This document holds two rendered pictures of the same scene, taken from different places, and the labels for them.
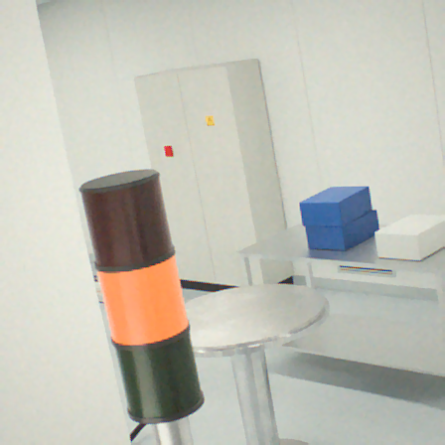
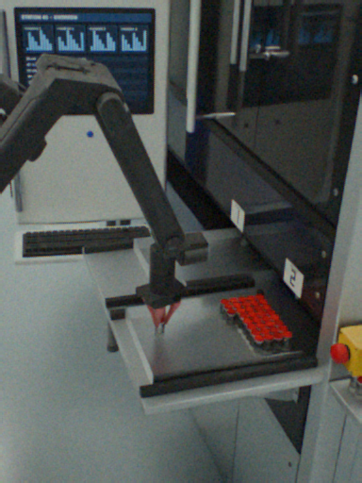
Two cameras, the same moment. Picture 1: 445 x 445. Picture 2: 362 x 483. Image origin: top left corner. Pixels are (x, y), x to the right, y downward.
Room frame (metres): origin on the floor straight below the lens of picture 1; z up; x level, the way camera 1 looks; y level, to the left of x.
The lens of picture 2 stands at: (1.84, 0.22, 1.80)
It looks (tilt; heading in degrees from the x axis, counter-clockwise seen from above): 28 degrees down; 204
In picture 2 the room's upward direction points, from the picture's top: 3 degrees clockwise
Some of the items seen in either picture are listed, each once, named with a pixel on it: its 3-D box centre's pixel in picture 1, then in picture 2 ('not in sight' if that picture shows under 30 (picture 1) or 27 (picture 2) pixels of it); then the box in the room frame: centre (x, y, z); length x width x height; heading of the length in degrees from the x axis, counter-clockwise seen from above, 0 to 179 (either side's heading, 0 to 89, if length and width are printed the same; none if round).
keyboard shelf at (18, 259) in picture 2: not in sight; (87, 238); (0.23, -0.84, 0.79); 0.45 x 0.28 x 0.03; 127
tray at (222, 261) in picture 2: not in sight; (204, 258); (0.34, -0.38, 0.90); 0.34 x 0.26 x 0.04; 133
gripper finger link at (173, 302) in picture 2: not in sight; (159, 308); (0.71, -0.33, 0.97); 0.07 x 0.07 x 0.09; 58
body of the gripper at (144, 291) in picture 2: not in sight; (161, 281); (0.71, -0.33, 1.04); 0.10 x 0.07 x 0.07; 148
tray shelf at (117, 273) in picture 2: not in sight; (200, 302); (0.51, -0.32, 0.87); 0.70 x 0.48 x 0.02; 43
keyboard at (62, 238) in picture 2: not in sight; (89, 240); (0.27, -0.80, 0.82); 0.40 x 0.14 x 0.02; 127
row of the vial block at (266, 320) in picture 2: not in sight; (263, 324); (0.57, -0.13, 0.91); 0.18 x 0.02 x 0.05; 43
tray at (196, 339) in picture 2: not in sight; (209, 334); (0.66, -0.23, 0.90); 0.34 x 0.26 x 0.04; 133
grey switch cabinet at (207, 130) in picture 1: (212, 180); not in sight; (7.88, 0.02, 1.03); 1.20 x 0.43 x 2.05; 43
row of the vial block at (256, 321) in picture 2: not in sight; (254, 324); (0.59, -0.15, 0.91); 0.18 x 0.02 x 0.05; 43
